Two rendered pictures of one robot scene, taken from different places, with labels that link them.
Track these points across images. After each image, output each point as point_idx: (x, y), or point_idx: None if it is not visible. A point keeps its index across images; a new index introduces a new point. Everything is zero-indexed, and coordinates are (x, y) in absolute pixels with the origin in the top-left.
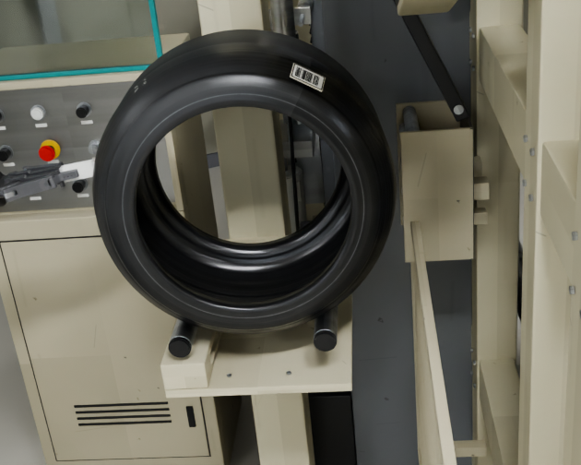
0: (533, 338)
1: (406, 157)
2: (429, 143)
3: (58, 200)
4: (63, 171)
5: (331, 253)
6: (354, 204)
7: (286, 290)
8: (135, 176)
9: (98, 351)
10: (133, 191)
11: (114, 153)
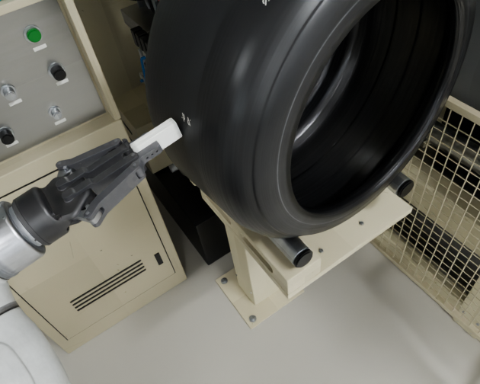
0: None
1: None
2: None
3: None
4: (139, 150)
5: (334, 109)
6: (456, 60)
7: (319, 157)
8: (295, 124)
9: (78, 258)
10: (291, 143)
11: (267, 105)
